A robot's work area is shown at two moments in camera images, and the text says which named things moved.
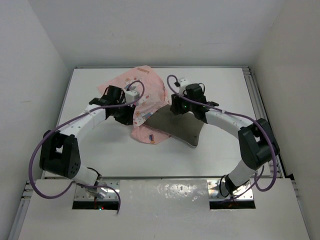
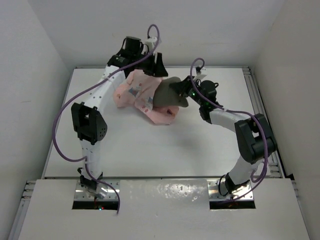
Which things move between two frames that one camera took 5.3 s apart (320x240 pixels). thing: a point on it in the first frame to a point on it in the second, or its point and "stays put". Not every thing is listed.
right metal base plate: [214, 185] stays put
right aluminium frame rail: [261, 113] stays put
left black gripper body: [122, 115] to [147, 65]
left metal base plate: [80, 194] stays put
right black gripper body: [176, 107] to [185, 85]
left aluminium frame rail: [21, 212] stays put
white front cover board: [164, 209] stays put
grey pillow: [185, 127] to [164, 96]
